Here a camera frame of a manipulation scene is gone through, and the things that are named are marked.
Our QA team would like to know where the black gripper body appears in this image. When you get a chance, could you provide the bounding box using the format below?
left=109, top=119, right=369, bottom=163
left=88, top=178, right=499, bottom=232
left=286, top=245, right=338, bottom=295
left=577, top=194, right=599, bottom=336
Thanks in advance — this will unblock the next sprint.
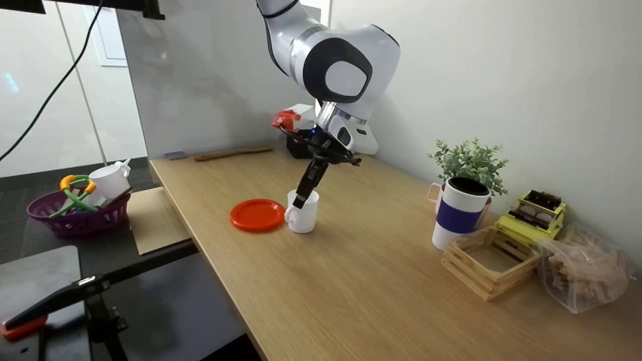
left=301, top=127, right=363, bottom=168

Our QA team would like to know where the white ceramic mug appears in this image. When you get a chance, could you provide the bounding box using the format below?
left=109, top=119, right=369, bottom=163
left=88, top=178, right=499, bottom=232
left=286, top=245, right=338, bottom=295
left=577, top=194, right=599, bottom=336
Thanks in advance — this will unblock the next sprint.
left=283, top=189, right=321, bottom=235

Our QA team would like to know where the red round saucer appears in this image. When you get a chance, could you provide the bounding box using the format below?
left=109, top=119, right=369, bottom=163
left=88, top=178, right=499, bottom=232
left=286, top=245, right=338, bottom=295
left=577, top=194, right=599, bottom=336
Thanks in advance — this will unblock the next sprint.
left=229, top=197, right=290, bottom=235

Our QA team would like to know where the thin wooden stick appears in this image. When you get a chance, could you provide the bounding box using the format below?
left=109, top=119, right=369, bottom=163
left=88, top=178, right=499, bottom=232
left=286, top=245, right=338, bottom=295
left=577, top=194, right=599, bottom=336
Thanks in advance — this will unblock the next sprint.
left=193, top=143, right=278, bottom=164

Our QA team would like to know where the green plant in pink pot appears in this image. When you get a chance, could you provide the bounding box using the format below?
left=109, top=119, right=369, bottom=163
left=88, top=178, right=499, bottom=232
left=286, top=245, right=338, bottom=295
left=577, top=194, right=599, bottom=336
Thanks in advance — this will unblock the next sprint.
left=428, top=135, right=510, bottom=216

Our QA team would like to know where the white tumbler with blue band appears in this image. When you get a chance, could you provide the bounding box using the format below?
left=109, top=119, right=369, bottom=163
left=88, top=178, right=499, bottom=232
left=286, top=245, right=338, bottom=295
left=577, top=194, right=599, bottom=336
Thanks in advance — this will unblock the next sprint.
left=429, top=174, right=493, bottom=253

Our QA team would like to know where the brown cardboard sheet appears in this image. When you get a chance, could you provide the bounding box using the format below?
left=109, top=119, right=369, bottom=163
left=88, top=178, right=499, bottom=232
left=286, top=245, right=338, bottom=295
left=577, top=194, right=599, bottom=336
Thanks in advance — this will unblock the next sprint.
left=125, top=184, right=197, bottom=256

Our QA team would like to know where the wooden slat crate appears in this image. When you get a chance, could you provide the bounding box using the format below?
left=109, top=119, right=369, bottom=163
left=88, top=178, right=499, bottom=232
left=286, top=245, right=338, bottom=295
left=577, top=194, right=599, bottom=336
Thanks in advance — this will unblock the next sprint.
left=440, top=224, right=555, bottom=303

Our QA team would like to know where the white cup in basket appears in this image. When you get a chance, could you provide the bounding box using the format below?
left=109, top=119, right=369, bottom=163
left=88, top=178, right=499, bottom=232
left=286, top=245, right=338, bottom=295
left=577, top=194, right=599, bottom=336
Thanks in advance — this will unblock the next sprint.
left=86, top=158, right=135, bottom=208

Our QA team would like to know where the yellow box with compartments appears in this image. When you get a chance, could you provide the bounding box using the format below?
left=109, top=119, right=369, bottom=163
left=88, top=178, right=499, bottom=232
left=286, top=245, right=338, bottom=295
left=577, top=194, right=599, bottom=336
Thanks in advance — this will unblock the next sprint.
left=495, top=189, right=570, bottom=243

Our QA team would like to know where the black stand with orange grip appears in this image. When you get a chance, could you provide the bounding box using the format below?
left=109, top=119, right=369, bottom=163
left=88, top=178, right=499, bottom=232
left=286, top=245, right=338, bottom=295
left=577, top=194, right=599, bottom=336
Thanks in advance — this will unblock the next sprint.
left=0, top=239, right=201, bottom=361

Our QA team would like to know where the purple plastic basket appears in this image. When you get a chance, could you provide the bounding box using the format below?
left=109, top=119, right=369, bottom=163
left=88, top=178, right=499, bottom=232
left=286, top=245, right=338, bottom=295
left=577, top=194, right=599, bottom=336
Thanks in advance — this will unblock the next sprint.
left=25, top=189, right=135, bottom=241

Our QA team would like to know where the green yellow plastic toy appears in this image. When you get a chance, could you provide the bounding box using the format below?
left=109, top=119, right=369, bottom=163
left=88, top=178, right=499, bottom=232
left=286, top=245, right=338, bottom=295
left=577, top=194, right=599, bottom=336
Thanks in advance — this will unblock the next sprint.
left=48, top=173, right=98, bottom=219

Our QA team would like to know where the clear bag of snacks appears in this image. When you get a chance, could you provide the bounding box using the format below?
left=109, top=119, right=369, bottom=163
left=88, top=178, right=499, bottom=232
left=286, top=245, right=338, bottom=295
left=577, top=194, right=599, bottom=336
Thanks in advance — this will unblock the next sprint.
left=538, top=229, right=638, bottom=317

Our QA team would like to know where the black side table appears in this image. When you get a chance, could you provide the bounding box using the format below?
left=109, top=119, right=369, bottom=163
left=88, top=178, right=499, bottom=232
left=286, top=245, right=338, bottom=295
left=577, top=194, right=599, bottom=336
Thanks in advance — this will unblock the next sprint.
left=0, top=156, right=202, bottom=269

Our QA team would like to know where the grey flat panel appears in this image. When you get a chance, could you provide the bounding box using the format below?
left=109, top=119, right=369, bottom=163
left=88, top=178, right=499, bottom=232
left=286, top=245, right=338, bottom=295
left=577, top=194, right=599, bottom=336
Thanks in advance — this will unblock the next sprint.
left=0, top=245, right=86, bottom=324

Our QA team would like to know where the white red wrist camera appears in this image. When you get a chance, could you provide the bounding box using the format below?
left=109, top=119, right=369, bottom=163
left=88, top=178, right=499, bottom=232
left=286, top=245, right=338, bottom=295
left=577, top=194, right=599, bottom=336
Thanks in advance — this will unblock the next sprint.
left=272, top=102, right=325, bottom=135

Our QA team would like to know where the white wall notice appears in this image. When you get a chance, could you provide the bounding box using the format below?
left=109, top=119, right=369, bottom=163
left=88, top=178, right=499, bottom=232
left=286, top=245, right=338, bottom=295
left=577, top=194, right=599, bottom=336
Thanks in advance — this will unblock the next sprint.
left=93, top=7, right=129, bottom=67

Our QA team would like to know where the black hanging cable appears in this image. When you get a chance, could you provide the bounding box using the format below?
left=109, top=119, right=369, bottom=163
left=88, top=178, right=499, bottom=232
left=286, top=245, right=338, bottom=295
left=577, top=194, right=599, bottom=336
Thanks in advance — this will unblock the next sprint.
left=0, top=0, right=106, bottom=163

